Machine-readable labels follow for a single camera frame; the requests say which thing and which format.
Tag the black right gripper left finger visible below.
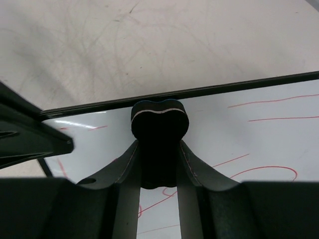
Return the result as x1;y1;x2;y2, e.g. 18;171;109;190
0;141;141;239

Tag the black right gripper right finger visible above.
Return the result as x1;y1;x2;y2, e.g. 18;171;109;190
176;142;319;239

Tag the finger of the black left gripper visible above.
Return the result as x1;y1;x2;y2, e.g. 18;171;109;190
0;83;74;169

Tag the black blue whiteboard eraser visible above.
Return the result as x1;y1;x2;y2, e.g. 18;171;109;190
131;99;189;190

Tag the small black-framed whiteboard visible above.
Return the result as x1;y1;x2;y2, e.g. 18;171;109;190
40;72;319;239

